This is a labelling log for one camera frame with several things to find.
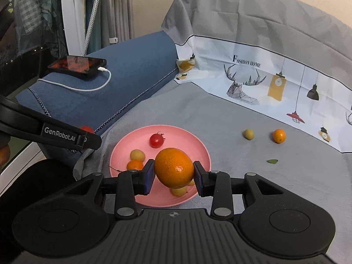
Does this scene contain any black smartphone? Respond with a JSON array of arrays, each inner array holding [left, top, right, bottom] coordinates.
[[47, 55, 107, 78]]

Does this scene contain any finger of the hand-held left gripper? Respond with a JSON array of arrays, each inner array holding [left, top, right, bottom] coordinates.
[[83, 134, 102, 151]]

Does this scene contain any blue cushion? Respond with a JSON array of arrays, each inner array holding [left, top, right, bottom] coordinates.
[[15, 31, 180, 171]]

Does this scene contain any black-white braided cable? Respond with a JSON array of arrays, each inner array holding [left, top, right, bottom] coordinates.
[[82, 0, 102, 57]]

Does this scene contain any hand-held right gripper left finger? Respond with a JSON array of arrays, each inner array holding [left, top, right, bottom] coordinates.
[[64, 159, 155, 220]]

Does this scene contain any grey curtain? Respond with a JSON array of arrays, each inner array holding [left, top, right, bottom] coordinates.
[[101, 0, 136, 45]]

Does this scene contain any white charging cable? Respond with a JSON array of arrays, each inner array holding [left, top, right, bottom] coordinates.
[[37, 67, 112, 92]]

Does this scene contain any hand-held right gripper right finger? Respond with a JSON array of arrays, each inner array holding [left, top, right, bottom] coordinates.
[[193, 161, 285, 220]]

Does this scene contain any yellow small fruit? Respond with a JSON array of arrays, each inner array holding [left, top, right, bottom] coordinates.
[[130, 149, 146, 161], [170, 185, 189, 198]]

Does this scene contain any pink plate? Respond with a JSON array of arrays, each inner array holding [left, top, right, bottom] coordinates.
[[109, 125, 212, 207]]

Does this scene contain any large smooth orange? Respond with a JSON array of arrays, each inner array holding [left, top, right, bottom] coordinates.
[[273, 129, 287, 144], [154, 148, 195, 189]]

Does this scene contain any red tomato with calyx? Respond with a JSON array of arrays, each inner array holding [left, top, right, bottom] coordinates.
[[149, 132, 165, 149]]

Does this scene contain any grey printed cloth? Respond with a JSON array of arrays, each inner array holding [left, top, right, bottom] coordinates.
[[73, 0, 352, 256]]

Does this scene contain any white round frame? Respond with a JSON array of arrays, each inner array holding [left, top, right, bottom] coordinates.
[[59, 0, 92, 57]]

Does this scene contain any mandarin with stem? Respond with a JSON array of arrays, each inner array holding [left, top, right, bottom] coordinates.
[[109, 160, 144, 172]]

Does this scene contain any plaid hanging garment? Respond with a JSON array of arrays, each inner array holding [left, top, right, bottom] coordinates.
[[15, 0, 42, 34]]

